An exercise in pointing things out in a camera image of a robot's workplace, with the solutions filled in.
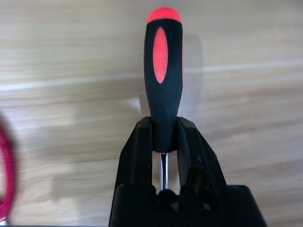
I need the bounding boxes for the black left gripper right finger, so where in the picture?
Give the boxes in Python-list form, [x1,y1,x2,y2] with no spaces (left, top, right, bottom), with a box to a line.
[177,117,228,197]

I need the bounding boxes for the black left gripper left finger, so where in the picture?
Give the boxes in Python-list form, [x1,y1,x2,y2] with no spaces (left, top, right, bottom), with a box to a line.
[115,117,153,190]

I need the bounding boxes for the black and orange screwdriver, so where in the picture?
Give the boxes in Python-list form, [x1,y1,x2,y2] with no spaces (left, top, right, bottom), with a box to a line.
[143,8,184,191]

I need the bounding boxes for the red-handled scissors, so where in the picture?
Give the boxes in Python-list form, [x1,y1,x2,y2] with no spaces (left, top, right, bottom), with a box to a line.
[0,122,17,223]

